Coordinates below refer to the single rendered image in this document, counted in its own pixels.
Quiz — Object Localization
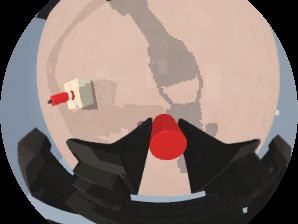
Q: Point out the cream square block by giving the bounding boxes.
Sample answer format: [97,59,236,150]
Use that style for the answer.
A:
[64,77,93,109]

